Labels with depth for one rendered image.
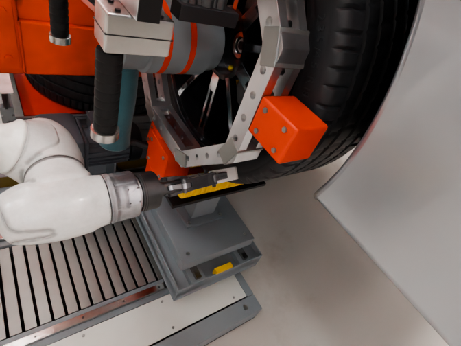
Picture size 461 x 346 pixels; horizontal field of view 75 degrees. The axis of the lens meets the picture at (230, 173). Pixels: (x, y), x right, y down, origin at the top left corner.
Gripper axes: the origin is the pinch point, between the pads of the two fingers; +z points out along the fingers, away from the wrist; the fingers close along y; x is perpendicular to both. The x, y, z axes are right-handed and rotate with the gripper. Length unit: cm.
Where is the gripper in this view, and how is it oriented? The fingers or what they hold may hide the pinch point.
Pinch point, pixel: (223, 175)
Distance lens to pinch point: 69.0
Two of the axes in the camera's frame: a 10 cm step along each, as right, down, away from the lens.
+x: -1.4, -9.9, -0.8
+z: 8.0, -1.6, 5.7
